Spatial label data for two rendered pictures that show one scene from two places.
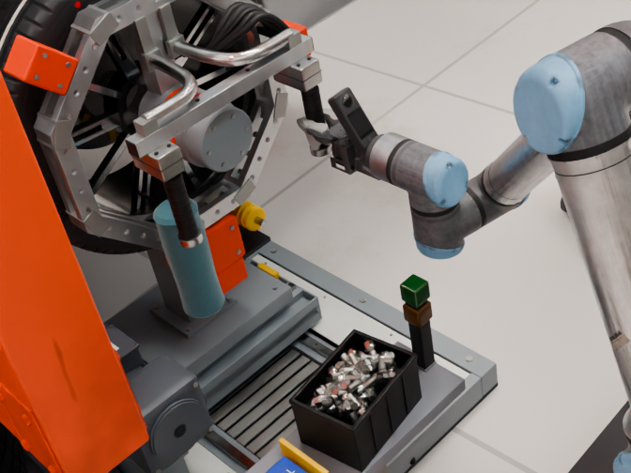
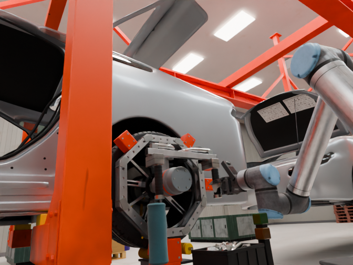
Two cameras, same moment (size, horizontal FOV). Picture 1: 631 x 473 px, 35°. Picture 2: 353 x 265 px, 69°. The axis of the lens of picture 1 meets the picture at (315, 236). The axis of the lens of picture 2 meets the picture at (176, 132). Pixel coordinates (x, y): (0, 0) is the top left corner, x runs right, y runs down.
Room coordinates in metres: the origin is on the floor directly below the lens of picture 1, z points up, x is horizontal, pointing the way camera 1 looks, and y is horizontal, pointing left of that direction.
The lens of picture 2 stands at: (0.31, 0.09, 0.65)
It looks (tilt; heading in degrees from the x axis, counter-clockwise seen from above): 19 degrees up; 2
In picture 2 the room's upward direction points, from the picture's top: 4 degrees counter-clockwise
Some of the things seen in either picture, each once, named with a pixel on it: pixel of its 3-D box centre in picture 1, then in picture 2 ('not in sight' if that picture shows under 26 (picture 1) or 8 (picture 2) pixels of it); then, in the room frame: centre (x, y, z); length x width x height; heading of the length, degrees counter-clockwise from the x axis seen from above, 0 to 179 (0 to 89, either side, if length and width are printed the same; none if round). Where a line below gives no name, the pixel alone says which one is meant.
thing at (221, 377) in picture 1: (203, 333); not in sight; (1.88, 0.33, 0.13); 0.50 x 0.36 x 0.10; 127
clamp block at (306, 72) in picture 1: (296, 68); (210, 164); (1.69, -0.03, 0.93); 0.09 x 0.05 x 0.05; 37
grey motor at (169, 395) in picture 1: (130, 404); not in sight; (1.57, 0.48, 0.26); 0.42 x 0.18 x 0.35; 37
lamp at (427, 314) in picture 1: (417, 311); (262, 233); (1.32, -0.16, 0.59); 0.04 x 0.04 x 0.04; 37
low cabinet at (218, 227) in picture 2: not in sight; (226, 227); (8.87, -0.92, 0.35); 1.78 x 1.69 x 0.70; 39
